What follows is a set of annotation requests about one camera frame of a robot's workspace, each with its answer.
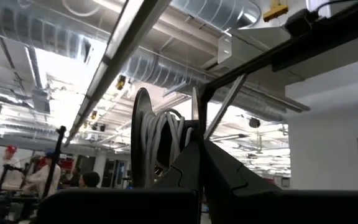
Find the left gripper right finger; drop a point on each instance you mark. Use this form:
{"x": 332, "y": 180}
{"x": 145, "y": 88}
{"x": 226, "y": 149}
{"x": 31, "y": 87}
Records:
{"x": 259, "y": 207}

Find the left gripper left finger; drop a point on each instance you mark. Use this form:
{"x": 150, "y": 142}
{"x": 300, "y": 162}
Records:
{"x": 120, "y": 207}

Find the black ceiling spotlight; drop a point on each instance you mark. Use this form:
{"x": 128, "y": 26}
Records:
{"x": 254, "y": 123}

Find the black overhead light bar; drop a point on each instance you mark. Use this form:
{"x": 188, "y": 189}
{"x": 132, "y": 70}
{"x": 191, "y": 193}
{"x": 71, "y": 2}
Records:
{"x": 120, "y": 56}

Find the yellow ceiling outlet box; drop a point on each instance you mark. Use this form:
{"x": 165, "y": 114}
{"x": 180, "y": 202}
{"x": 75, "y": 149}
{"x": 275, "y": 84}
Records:
{"x": 275, "y": 11}

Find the black background rig post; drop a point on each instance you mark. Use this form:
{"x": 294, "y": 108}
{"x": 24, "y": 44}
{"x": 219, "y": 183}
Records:
{"x": 53, "y": 161}

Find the silver ventilation duct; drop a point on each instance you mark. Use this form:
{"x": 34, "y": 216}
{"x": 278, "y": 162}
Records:
{"x": 172, "y": 73}

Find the black overhead camera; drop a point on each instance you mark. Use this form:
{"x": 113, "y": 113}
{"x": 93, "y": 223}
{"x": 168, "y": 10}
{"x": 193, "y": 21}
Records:
{"x": 300, "y": 23}

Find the black aluminium rig frame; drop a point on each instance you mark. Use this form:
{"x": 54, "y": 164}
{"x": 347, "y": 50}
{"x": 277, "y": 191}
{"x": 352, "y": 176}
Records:
{"x": 337, "y": 34}

